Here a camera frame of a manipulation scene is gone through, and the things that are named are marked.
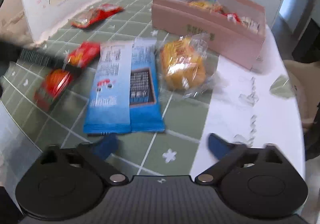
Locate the red spicy strip packet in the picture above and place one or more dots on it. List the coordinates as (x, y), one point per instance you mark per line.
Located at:
(58, 80)

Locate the red clear printed snack packet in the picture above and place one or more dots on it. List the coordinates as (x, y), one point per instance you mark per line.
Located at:
(232, 17)

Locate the blue snack bag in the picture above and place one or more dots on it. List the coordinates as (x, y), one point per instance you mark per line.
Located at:
(124, 97)

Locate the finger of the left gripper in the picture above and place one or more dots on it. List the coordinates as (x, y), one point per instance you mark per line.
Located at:
(72, 69)

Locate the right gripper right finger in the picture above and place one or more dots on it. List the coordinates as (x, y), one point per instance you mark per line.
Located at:
(257, 183)

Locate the pink cardboard box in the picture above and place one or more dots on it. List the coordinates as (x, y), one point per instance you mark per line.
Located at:
(230, 39)

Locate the clear biscuit roll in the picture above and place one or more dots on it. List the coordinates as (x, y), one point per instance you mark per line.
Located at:
(250, 24)

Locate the dark red snack packet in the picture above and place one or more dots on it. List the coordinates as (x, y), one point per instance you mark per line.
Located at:
(87, 18)

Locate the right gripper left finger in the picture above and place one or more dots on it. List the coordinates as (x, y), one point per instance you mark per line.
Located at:
(65, 183)

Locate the yellow bread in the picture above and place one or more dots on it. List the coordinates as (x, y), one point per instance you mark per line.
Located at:
(186, 65)

